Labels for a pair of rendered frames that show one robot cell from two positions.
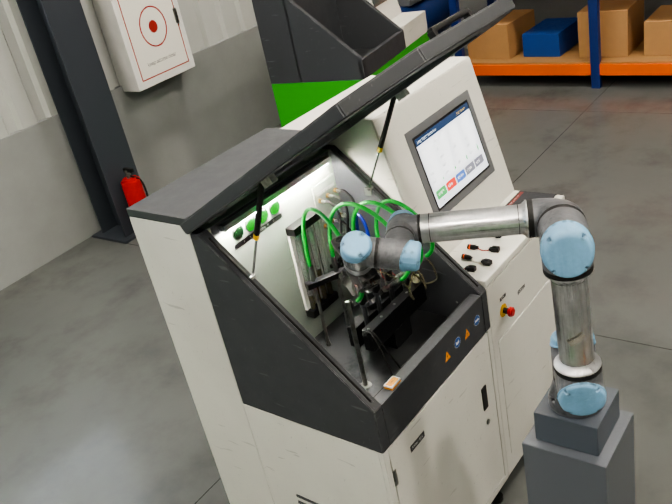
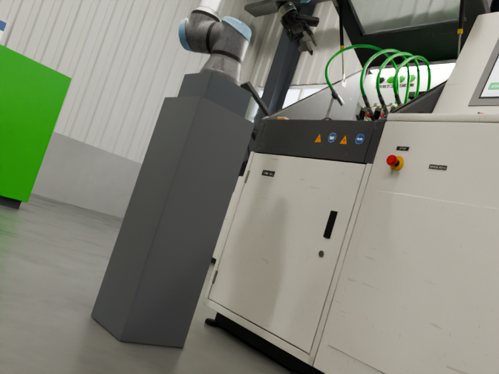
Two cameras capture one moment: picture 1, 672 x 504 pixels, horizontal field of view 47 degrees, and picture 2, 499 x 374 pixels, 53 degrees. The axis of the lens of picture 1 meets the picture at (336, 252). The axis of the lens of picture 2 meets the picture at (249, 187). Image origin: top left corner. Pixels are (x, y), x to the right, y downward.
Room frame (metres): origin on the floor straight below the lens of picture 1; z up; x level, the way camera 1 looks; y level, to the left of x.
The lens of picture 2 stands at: (2.20, -2.22, 0.43)
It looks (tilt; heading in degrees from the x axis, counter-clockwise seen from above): 5 degrees up; 100
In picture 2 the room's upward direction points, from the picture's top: 18 degrees clockwise
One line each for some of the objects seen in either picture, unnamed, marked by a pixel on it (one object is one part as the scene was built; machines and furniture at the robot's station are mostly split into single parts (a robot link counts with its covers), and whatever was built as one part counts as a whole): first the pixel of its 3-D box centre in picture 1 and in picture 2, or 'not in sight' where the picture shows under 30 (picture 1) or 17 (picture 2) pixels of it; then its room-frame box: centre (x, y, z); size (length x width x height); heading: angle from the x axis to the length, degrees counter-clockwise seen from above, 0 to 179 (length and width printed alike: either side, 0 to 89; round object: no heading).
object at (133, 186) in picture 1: (138, 199); not in sight; (5.65, 1.40, 0.29); 0.17 x 0.15 x 0.54; 139
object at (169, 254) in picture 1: (333, 300); not in sight; (2.76, 0.05, 0.75); 1.40 x 0.28 x 1.50; 138
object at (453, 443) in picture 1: (453, 464); (278, 239); (2.02, -0.24, 0.44); 0.65 x 0.02 x 0.68; 138
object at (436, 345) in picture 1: (432, 364); (312, 139); (2.03, -0.23, 0.87); 0.62 x 0.04 x 0.16; 138
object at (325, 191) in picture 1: (334, 219); not in sight; (2.55, -0.02, 1.20); 0.13 x 0.03 x 0.31; 138
